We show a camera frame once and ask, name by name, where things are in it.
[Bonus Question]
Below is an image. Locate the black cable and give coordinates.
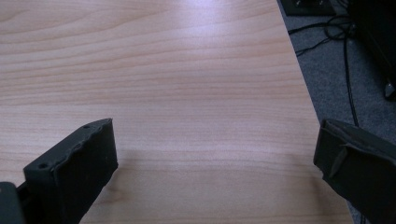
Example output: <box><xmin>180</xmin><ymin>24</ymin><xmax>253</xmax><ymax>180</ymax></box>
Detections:
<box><xmin>288</xmin><ymin>14</ymin><xmax>361</xmax><ymax>128</ymax></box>

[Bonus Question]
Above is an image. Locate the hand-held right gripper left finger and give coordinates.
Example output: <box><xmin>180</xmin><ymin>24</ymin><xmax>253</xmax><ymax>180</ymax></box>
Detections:
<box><xmin>22</xmin><ymin>118</ymin><xmax>120</xmax><ymax>224</ymax></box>

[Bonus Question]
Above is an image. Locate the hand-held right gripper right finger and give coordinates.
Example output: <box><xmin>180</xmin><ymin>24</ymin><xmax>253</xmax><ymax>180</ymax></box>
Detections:
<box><xmin>313</xmin><ymin>119</ymin><xmax>396</xmax><ymax>224</ymax></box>

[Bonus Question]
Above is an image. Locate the black stand base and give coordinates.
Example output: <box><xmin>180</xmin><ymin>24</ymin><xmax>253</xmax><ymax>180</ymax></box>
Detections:
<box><xmin>278</xmin><ymin>0</ymin><xmax>337</xmax><ymax>17</ymax></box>

